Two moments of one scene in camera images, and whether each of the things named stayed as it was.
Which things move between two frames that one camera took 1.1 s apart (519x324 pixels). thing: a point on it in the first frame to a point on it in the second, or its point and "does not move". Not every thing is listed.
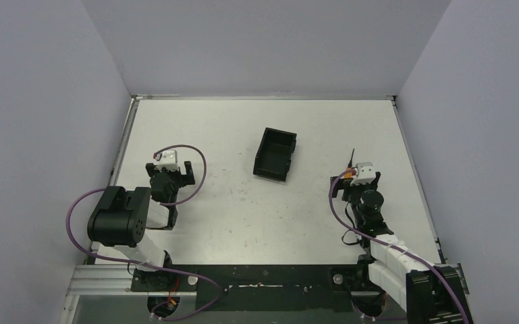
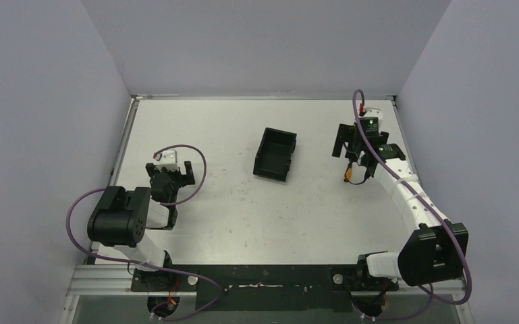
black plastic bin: [275, 154] does not move
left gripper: [187, 177] does not move
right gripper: [341, 183] to [344, 136]
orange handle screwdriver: [349, 167] does not move
